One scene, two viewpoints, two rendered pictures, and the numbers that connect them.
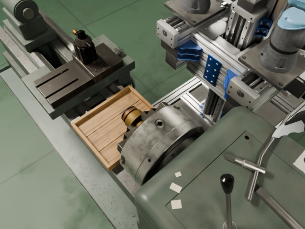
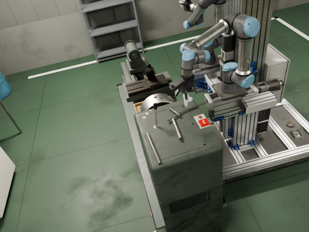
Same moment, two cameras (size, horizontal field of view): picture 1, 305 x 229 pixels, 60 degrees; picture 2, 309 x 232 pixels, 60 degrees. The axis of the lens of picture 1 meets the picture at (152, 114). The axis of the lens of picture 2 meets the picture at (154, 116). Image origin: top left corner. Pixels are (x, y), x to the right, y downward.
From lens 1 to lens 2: 1.52 m
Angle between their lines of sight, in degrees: 27
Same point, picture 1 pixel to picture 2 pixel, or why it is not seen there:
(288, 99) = (294, 141)
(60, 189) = (126, 156)
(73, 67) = (144, 81)
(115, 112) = not seen: hidden behind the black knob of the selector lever
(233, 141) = (177, 106)
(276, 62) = (223, 87)
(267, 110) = (273, 143)
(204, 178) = (158, 113)
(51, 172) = (125, 146)
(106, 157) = not seen: hidden behind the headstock
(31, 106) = (125, 103)
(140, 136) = (147, 100)
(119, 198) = not seen: hidden behind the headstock
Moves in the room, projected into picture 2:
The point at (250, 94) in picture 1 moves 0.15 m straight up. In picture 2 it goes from (208, 101) to (208, 86)
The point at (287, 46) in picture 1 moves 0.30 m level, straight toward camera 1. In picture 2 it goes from (225, 79) to (194, 94)
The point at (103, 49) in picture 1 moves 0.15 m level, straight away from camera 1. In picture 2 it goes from (161, 77) to (164, 69)
